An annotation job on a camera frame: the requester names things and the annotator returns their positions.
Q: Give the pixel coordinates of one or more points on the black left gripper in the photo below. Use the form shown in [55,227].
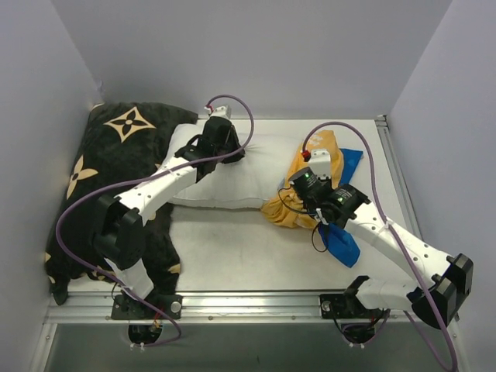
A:
[231,145]

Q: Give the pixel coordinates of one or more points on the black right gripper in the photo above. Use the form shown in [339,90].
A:
[296,183]

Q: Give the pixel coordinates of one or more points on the blue and orange pillowcase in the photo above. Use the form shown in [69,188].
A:
[286,208]

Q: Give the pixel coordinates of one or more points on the white pillow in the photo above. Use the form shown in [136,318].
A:
[247,183]

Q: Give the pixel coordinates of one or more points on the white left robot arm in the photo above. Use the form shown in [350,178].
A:
[119,230]

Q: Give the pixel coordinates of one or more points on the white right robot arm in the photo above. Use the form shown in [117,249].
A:
[438,283]

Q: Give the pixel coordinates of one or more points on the black patterned plush pillow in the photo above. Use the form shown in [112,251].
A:
[121,142]

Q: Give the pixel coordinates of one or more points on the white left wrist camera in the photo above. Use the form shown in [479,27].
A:
[223,111]

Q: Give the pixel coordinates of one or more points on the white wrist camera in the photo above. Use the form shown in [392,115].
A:
[317,164]
[223,111]

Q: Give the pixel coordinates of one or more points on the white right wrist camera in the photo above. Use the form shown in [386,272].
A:
[317,164]

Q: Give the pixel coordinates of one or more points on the aluminium right frame rail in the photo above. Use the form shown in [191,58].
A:
[400,186]

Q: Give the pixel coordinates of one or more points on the aluminium frame rail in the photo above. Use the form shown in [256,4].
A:
[224,306]
[400,186]

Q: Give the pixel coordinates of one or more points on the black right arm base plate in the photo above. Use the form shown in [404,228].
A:
[337,306]

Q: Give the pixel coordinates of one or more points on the aluminium front frame rail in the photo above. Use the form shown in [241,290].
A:
[224,306]

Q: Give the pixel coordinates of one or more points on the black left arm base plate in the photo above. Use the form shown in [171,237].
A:
[126,308]

